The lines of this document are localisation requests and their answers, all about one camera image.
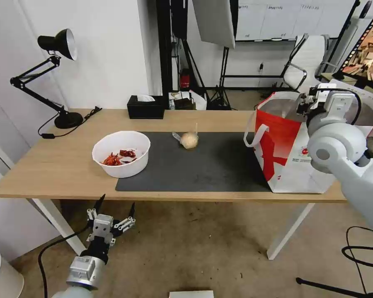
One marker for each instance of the black floor stand bar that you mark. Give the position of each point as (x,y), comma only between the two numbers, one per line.
(329,285)

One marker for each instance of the white waste bin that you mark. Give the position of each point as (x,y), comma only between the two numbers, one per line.
(1,276)

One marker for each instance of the brown paper bag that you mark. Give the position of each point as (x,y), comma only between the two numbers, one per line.
(183,102)

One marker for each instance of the black desk lamp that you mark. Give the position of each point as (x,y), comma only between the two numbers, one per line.
(66,119)

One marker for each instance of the red chili scrap pile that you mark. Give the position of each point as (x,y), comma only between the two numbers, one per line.
(110,160)

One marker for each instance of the white round bowl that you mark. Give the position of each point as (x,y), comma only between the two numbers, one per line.
(124,169)

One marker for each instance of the black desk mat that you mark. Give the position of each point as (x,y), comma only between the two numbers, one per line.
(205,167)

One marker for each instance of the red white takeout bag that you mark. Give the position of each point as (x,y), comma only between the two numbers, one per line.
(283,149)

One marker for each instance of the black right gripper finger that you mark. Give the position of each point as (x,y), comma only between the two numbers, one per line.
(305,98)
(303,110)

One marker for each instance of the black light stand tripod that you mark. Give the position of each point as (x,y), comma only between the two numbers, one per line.
(225,74)

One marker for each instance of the white plastic bag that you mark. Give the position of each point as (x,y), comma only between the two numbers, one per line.
(199,101)

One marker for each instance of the white robot front shell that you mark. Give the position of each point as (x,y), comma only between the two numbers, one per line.
(191,294)

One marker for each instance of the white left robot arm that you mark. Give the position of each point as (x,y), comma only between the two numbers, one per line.
(80,273)

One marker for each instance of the white softbox light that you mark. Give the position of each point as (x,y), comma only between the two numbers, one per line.
(214,21)

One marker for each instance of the monitor with colourful picture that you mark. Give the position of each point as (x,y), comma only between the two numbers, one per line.
(366,52)

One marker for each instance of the dark red chili scrap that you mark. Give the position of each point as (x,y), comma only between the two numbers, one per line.
(126,152)

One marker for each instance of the crumpled clear plastic food wrapper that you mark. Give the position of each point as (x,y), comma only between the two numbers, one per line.
(190,141)

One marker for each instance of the wooden table with white legs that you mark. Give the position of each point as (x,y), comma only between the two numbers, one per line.
(49,161)

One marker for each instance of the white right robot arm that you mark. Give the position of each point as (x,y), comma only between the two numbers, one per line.
(354,161)

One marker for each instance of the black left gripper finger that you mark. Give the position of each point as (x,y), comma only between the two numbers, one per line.
(98,207)
(131,214)

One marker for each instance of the black tissue box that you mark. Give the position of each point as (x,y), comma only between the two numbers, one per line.
(145,110)

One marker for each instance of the black metal rack post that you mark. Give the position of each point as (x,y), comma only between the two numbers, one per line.
(166,46)

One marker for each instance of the red fire extinguisher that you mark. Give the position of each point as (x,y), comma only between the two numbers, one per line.
(185,81)

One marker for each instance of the white office chair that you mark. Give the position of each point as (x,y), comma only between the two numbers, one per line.
(298,68)

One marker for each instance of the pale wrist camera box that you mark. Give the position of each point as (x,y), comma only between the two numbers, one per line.
(103,226)

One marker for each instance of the white wall whiteboard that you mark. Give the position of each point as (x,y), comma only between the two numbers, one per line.
(267,18)

